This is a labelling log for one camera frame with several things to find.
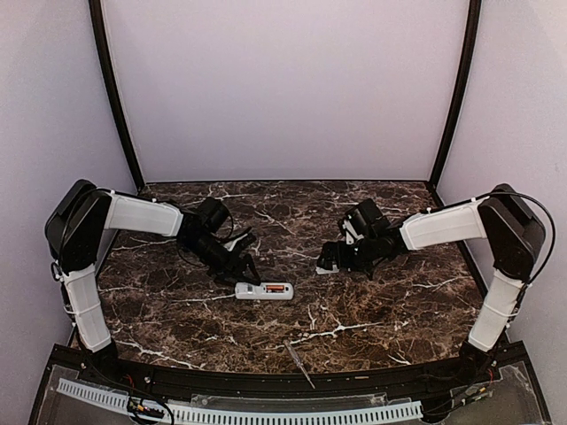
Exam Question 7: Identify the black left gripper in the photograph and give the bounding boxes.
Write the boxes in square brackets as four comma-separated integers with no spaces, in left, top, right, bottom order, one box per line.
[181,233,261,288]

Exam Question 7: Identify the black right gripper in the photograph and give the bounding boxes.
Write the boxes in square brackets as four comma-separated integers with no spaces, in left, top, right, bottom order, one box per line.
[317,234,379,273]

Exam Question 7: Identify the white remote control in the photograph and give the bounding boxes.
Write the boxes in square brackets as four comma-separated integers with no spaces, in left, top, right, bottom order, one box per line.
[235,282,294,300]

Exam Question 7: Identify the white battery cover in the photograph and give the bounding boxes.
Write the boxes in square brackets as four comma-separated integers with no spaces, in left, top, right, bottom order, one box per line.
[315,266,340,275]

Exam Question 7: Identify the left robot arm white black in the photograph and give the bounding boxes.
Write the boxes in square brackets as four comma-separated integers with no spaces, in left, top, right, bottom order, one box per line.
[44,179,261,352]

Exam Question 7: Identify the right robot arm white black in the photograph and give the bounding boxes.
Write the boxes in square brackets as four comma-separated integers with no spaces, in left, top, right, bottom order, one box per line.
[315,183,555,384]

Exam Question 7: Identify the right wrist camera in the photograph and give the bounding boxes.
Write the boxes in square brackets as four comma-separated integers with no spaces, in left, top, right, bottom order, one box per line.
[338,212,362,245]

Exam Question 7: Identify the screwdriver with clear handle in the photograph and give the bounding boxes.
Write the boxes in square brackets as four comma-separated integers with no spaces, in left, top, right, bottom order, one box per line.
[283,340,316,390]

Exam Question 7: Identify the black front table rail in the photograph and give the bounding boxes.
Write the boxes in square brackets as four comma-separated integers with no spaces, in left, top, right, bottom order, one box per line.
[57,347,501,401]

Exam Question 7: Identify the white slotted cable duct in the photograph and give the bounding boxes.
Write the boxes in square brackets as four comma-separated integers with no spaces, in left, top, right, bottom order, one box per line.
[57,378,423,425]

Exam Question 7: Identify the black right frame post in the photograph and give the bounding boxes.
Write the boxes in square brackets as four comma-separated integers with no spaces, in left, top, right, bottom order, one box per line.
[428,0,482,190]

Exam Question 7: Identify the black frame post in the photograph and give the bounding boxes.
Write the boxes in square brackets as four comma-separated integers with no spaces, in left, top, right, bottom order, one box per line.
[88,0,145,190]
[428,0,482,190]

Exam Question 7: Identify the black left frame post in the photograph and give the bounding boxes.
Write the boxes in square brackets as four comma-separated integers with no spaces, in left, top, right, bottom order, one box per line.
[88,0,145,190]

